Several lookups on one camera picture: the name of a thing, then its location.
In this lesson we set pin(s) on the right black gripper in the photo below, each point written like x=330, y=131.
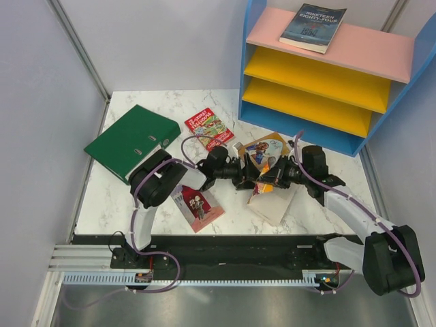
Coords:
x=276, y=174

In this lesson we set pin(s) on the red Treehouse book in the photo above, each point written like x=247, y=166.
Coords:
x=213, y=130

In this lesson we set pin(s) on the aluminium corner post right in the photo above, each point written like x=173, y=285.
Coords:
x=393, y=16

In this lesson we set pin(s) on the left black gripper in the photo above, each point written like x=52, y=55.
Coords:
x=247, y=176

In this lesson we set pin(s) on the orange Hello book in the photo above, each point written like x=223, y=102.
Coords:
x=264, y=151

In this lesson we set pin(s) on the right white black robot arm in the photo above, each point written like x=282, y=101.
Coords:
x=388, y=256

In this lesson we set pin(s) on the green lever arch binder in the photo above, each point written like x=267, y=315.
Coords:
x=127, y=143

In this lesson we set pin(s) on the aluminium corner post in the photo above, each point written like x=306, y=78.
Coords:
x=393, y=16
x=78, y=46

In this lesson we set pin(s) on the aluminium corner post left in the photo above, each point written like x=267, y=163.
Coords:
x=78, y=46

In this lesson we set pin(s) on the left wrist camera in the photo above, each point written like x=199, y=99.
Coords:
x=237, y=148

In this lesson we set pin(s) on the purple Roald Dahl book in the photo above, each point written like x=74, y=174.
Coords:
x=270, y=202

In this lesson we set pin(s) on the blue Nineteen Eighty-Four book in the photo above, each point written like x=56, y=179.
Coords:
x=313, y=28

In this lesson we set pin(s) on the red and pink castle book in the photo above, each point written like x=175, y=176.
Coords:
x=199, y=208

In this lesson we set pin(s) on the white slotted cable duct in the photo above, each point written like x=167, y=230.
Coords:
x=308, y=279

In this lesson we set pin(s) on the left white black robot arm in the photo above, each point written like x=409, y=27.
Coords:
x=154, y=181

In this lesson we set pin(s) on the colourful wooden bookshelf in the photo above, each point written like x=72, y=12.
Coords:
x=340, y=98

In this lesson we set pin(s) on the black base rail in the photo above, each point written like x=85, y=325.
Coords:
x=221, y=256

